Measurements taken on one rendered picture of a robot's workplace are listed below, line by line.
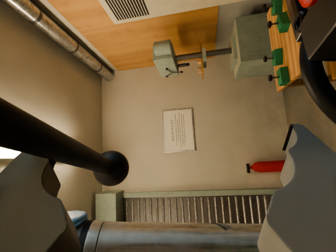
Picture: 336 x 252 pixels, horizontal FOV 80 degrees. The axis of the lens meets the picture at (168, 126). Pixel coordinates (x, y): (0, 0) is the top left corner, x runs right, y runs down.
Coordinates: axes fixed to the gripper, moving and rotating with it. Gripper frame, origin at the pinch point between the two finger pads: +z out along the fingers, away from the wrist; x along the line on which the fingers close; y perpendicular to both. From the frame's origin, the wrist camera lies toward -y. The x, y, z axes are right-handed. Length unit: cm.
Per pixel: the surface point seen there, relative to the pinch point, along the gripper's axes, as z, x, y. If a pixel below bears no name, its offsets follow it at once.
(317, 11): 8.1, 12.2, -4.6
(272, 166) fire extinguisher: 175, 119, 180
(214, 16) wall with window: 234, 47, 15
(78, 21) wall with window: 226, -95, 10
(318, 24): 7.6, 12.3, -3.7
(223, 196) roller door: 166, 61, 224
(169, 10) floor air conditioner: 178, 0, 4
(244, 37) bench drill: 204, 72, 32
